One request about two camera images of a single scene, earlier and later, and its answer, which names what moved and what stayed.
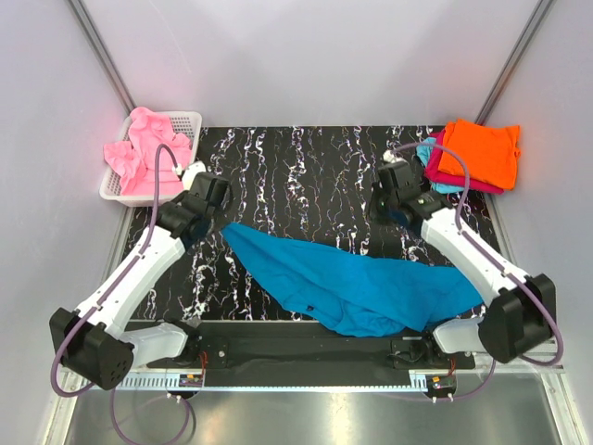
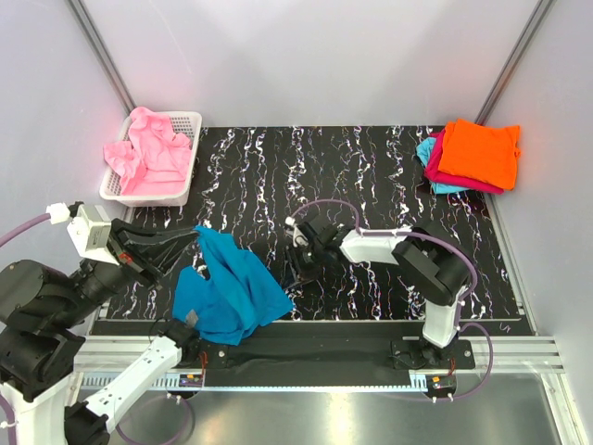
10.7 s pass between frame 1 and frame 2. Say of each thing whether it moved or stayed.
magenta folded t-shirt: stayed
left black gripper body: moved
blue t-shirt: moved
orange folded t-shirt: stayed
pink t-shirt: stayed
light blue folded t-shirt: stayed
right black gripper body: moved
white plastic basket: stayed
